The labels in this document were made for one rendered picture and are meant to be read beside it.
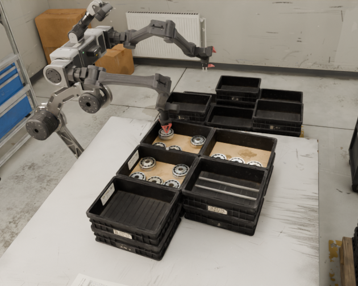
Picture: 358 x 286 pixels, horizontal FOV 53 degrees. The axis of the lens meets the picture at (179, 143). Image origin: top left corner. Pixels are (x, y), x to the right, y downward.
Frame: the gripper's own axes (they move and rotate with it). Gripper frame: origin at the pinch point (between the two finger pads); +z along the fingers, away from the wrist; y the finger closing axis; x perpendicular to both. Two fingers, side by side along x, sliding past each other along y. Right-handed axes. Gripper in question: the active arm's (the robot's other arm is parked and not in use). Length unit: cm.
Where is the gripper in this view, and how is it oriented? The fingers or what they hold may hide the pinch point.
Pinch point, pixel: (166, 130)
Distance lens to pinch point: 238.3
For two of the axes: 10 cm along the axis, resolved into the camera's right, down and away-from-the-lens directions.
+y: -2.6, -5.4, 8.0
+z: 0.5, 8.2, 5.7
